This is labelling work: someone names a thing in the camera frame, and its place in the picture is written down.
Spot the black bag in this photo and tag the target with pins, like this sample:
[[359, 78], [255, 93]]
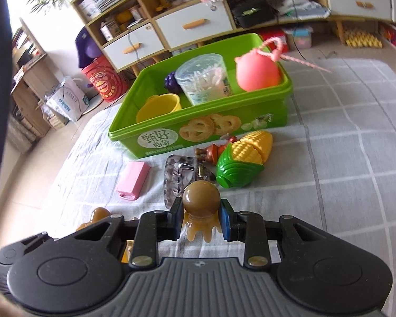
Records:
[[252, 11]]

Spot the green plastic box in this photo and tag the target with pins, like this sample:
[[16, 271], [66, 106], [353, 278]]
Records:
[[158, 138]]

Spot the clear plastic box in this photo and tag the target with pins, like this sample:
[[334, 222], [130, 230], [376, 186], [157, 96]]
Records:
[[298, 39]]

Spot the pink round silicone pouch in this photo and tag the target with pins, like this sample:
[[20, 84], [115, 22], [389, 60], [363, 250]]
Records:
[[257, 71]]

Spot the stack of shelf papers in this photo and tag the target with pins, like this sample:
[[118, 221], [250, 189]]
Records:
[[102, 0]]

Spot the pink rectangular block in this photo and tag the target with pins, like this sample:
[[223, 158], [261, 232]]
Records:
[[132, 178]]

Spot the pile of folded papers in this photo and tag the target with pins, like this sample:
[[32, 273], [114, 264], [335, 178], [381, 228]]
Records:
[[300, 5]]

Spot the toy corn cob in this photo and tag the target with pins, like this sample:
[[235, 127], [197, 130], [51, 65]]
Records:
[[241, 168]]

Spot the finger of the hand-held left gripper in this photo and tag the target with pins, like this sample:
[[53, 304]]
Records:
[[23, 247]]

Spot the grey hair claw clip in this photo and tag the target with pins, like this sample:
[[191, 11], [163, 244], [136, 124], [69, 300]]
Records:
[[173, 181]]

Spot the brown octopus toy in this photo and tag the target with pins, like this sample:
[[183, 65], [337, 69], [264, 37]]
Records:
[[99, 214], [201, 199]]

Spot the small brown figurine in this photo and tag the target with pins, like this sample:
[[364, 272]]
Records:
[[214, 152]]

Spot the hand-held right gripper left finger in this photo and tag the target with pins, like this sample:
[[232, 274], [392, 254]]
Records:
[[176, 218]]

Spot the red printed bucket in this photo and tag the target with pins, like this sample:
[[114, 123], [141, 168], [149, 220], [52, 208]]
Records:
[[102, 82]]

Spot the yellow egg carton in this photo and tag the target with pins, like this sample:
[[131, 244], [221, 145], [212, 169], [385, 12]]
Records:
[[363, 39]]

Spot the wooden cabinet unit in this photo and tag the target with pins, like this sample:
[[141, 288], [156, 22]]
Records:
[[145, 16]]

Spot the yellow round toy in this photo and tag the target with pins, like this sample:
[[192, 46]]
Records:
[[123, 17]]

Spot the wooden side shelf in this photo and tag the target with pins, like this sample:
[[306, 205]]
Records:
[[29, 82]]

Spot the yellow toy pot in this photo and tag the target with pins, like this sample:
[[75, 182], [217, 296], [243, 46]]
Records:
[[158, 105]]

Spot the red white carton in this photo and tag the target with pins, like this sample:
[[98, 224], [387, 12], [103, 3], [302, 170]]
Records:
[[392, 38]]

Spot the purple cloth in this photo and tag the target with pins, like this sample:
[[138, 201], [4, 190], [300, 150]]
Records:
[[87, 49]]

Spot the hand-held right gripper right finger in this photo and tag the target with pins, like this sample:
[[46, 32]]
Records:
[[227, 219]]

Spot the purple toy grapes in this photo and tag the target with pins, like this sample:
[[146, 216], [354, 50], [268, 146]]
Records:
[[171, 81]]

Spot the white paper bag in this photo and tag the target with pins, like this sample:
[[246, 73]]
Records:
[[66, 100]]

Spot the clear cotton swab container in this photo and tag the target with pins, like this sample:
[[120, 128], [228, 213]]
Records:
[[201, 82]]

